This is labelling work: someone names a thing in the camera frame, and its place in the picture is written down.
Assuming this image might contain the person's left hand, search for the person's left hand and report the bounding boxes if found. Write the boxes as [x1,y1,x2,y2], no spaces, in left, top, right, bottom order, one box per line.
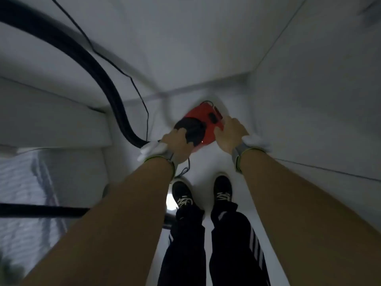
[162,127,192,164]

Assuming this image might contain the person's right hand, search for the person's right hand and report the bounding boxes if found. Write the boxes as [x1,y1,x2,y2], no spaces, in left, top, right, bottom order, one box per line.
[214,116,249,155]

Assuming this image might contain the red vacuum cleaner body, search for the red vacuum cleaner body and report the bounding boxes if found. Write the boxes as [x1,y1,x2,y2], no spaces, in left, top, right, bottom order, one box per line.
[174,100,225,154]

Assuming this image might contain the black vacuum hose and wand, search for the black vacuum hose and wand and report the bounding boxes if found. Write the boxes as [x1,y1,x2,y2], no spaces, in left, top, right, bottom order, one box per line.
[0,202,176,230]
[0,0,152,149]

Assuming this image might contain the person's right forearm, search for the person's right forearm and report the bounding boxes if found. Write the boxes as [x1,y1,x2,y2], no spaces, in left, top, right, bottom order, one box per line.
[238,150,381,286]

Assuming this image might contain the person's left forearm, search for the person's left forearm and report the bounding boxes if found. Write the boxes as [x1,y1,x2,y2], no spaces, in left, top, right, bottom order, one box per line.
[17,157,176,286]

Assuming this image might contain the grey left wrist band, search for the grey left wrist band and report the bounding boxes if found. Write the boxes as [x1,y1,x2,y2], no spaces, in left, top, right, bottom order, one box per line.
[144,150,179,178]

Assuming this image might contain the white left wrist tracker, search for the white left wrist tracker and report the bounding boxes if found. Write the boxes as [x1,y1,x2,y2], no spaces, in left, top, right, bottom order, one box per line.
[137,141,169,163]

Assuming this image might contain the white wrist tracker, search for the white wrist tracker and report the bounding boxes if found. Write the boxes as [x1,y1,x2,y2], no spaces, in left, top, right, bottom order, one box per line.
[242,133,271,154]
[137,141,169,163]

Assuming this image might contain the white right wrist tracker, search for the white right wrist tracker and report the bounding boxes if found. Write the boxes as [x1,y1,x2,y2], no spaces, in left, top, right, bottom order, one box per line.
[242,133,271,154]

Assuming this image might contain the black left shoe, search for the black left shoe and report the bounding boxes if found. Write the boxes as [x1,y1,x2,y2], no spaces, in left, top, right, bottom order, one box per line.
[172,180,194,209]

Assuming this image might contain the black shoe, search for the black shoe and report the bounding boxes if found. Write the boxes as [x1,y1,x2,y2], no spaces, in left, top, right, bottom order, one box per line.
[214,175,233,203]
[172,180,194,209]

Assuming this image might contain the black right shoe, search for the black right shoe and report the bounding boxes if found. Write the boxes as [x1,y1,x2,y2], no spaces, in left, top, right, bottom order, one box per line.
[214,175,233,203]

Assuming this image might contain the white wardrobe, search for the white wardrobe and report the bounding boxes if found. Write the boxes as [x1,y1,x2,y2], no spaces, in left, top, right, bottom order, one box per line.
[246,0,381,236]

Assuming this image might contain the black striped trousers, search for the black striped trousers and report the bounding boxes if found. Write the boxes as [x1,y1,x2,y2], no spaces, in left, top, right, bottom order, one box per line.
[157,201,271,286]

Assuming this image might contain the white bedside table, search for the white bedside table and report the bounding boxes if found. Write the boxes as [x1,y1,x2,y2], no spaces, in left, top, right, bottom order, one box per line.
[0,20,155,149]

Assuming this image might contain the bed with checked sheet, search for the bed with checked sheet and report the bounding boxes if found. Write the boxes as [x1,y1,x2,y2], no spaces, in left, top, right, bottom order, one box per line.
[0,151,67,276]

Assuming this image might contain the black power cable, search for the black power cable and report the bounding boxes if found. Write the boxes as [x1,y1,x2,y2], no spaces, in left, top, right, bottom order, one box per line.
[49,0,149,140]

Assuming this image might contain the white bed frame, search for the white bed frame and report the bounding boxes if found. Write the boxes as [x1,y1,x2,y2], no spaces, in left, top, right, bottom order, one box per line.
[29,147,109,211]

